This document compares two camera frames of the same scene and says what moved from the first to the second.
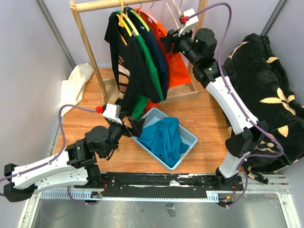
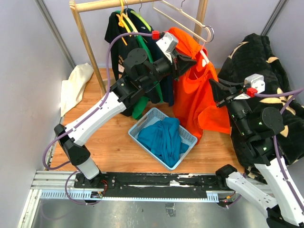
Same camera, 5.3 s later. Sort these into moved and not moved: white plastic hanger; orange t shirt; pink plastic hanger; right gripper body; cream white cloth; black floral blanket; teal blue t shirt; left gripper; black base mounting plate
Moved: left gripper; white plastic hanger; pink plastic hanger; orange t shirt; right gripper body
Not moved: cream white cloth; black floral blanket; teal blue t shirt; black base mounting plate
